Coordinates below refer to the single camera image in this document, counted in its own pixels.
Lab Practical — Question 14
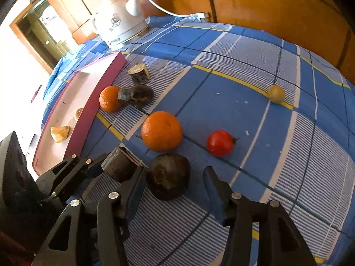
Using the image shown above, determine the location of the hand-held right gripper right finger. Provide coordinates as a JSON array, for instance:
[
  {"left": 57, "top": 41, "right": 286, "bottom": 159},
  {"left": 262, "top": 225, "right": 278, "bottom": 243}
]
[{"left": 203, "top": 166, "right": 318, "bottom": 266}]

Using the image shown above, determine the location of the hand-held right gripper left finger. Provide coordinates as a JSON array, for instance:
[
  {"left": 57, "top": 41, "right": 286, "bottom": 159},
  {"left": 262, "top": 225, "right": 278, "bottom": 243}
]
[{"left": 32, "top": 167, "right": 147, "bottom": 266}]

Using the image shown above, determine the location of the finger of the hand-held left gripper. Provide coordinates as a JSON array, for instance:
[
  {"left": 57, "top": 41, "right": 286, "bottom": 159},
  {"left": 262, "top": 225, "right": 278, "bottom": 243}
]
[
  {"left": 36, "top": 154, "right": 110, "bottom": 200},
  {"left": 79, "top": 172, "right": 111, "bottom": 201}
]

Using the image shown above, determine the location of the dark avocado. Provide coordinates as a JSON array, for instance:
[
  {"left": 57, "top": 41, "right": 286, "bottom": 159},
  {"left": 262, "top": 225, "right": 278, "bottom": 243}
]
[{"left": 146, "top": 153, "right": 191, "bottom": 201}]

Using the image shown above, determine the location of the red tomato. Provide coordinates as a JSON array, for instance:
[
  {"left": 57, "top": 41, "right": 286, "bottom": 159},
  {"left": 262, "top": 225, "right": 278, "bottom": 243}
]
[{"left": 207, "top": 130, "right": 239, "bottom": 157}]

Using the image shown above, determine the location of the large orange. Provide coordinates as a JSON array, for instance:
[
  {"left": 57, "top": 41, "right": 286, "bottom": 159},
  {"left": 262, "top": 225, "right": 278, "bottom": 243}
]
[{"left": 141, "top": 111, "right": 183, "bottom": 152}]

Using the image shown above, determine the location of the pink shallow cardboard box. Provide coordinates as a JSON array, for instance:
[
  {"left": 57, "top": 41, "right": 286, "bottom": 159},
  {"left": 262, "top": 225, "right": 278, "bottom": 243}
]
[{"left": 32, "top": 51, "right": 126, "bottom": 176}]

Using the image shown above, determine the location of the small orange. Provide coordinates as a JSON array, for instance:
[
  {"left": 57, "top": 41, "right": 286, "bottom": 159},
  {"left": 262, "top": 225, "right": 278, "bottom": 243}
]
[{"left": 99, "top": 85, "right": 124, "bottom": 113}]

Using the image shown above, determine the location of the yellow ginger lump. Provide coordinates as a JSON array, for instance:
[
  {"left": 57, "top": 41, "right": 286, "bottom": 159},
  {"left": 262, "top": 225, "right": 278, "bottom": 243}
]
[{"left": 50, "top": 125, "right": 70, "bottom": 143}]

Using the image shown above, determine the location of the dark lumpy root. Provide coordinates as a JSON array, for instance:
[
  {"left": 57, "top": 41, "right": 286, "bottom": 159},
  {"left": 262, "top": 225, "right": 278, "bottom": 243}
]
[{"left": 117, "top": 84, "right": 155, "bottom": 109}]

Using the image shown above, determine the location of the small yellow-green round fruit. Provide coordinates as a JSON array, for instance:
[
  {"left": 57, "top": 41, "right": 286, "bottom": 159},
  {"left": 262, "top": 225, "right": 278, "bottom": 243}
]
[{"left": 267, "top": 84, "right": 286, "bottom": 104}]

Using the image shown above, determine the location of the blue plaid tablecloth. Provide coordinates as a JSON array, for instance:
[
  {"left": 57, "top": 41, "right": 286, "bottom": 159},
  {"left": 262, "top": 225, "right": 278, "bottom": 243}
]
[{"left": 41, "top": 15, "right": 355, "bottom": 266}]

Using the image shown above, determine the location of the glazed wooden door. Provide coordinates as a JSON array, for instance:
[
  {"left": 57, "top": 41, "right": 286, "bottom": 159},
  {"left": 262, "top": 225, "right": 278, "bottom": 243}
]
[{"left": 10, "top": 0, "right": 81, "bottom": 75}]

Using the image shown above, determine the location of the white ceramic electric kettle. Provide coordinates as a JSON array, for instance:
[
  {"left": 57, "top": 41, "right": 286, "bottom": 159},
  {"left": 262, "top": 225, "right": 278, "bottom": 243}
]
[{"left": 89, "top": 0, "right": 150, "bottom": 51}]

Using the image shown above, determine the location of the white kettle power cord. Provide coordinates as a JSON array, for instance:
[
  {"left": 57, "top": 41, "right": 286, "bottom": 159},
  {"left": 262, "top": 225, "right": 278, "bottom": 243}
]
[{"left": 122, "top": 0, "right": 212, "bottom": 23}]

